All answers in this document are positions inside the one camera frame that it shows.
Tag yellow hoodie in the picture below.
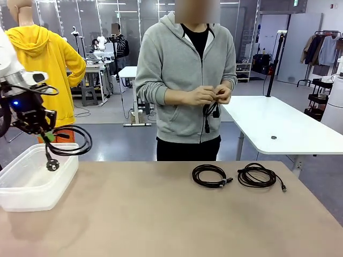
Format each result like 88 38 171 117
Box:
4 24 87 128

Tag black pole with white top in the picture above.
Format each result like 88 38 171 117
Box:
264 29 288 97

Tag black luggage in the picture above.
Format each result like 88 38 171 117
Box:
252 53 274 75

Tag person's left hand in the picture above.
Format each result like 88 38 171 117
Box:
213 86 233 106

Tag black power cable with plug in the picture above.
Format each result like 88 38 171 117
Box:
44 125 93 172

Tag person's right hand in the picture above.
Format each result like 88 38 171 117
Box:
187 85 219 106

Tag black usb cable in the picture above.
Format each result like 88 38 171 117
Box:
192 164 234 189

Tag short black connector cable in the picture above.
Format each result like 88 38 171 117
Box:
201 92 221 134

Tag grey step stool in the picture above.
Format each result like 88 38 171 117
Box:
81 86 99 107

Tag translucent plastic storage box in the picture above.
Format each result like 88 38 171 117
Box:
0 142 80 213

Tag thin black camera cable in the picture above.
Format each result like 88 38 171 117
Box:
26 84 60 96

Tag white background desk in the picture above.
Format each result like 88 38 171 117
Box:
117 66 153 127

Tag black stand with white head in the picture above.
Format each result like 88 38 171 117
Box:
70 26 87 60

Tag clothes rack with garments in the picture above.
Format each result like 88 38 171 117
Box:
296 31 343 88

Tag background person striped sweater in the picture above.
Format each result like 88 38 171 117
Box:
108 22 130 76

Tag long thin black cable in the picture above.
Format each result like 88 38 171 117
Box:
237 162 288 194

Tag white side table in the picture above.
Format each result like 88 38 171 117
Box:
221 95 343 178

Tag person in grey hoodie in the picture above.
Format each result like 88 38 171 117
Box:
135 11 238 162

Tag black utility cart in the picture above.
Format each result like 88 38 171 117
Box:
304 78 334 122

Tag person's right forearm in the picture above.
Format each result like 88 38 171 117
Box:
163 87 194 106

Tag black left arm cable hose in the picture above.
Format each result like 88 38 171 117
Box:
0 82 14 139

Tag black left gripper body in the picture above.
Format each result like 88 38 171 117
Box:
9 90 46 123

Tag grey background workbench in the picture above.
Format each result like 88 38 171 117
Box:
66 60 113 104

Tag white cylindrical machine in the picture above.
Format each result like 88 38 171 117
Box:
320 56 343 134

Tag wooden shoe rack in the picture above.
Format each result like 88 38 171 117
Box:
235 59 252 83

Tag orange shorts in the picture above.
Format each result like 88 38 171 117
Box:
36 124 77 144

